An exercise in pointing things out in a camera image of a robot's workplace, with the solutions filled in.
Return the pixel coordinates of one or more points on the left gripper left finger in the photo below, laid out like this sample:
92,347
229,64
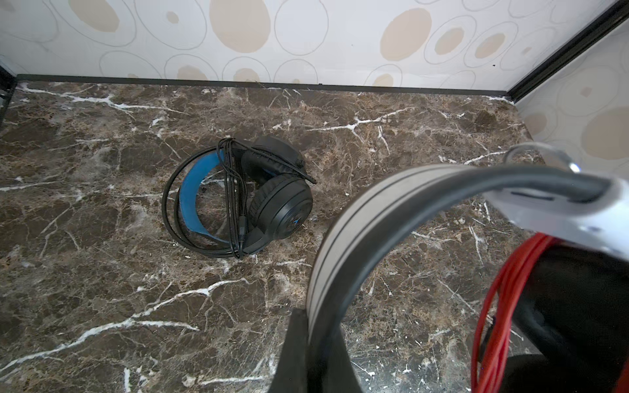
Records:
291,375

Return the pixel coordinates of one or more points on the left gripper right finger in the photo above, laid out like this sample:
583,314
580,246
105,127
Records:
340,376

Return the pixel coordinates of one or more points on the black blue headphones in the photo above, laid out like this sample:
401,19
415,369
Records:
267,193

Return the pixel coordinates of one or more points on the white black headphones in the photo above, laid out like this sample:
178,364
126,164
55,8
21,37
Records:
448,277

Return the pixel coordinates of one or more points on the right black corner post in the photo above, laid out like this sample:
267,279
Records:
598,29

